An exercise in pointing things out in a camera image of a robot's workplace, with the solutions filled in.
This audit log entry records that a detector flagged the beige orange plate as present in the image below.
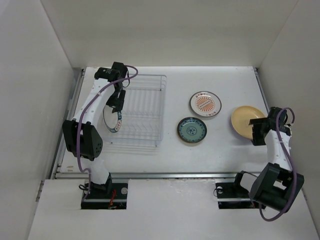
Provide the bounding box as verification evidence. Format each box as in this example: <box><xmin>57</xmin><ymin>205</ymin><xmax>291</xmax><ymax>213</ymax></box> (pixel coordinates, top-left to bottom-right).
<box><xmin>231</xmin><ymin>105</ymin><xmax>266</xmax><ymax>140</ymax></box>

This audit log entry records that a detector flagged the purple rimmed patterned plate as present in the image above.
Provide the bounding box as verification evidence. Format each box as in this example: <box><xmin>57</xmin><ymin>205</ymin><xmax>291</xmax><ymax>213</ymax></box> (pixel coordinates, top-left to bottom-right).
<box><xmin>188</xmin><ymin>91</ymin><xmax>222</xmax><ymax>118</ymax></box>

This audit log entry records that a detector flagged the dark green rimmed plate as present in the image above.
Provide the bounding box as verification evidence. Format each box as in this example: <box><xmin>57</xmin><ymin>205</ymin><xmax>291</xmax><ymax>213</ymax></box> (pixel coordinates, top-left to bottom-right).
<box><xmin>177</xmin><ymin>117</ymin><xmax>208</xmax><ymax>144</ymax></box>

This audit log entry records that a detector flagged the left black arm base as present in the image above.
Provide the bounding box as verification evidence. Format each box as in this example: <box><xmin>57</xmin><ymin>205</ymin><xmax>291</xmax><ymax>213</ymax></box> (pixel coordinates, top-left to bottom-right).
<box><xmin>78</xmin><ymin>175</ymin><xmax>129</xmax><ymax>210</ymax></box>

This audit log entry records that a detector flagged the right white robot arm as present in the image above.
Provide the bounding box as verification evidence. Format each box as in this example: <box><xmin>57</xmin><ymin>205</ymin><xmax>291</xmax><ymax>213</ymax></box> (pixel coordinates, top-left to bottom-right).
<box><xmin>231</xmin><ymin>107</ymin><xmax>305</xmax><ymax>214</ymax></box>

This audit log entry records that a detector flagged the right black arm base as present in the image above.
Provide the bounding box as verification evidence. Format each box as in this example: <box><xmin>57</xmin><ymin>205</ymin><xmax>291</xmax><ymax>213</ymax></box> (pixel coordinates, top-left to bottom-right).
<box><xmin>213</xmin><ymin>182</ymin><xmax>259</xmax><ymax>210</ymax></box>

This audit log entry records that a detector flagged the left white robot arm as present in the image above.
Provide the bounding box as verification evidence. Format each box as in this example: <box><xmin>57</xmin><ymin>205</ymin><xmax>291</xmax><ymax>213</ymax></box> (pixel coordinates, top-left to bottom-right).
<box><xmin>62</xmin><ymin>62</ymin><xmax>132</xmax><ymax>199</ymax></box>

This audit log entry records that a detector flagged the white wire dish rack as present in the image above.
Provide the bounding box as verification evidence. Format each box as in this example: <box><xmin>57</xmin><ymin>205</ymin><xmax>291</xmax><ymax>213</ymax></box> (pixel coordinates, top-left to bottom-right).
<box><xmin>98</xmin><ymin>74</ymin><xmax>167</xmax><ymax>147</ymax></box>

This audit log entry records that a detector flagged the aluminium table front rail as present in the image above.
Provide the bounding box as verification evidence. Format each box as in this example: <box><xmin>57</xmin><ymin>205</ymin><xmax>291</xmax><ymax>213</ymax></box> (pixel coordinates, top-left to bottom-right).
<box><xmin>53</xmin><ymin>172</ymin><xmax>237</xmax><ymax>179</ymax></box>

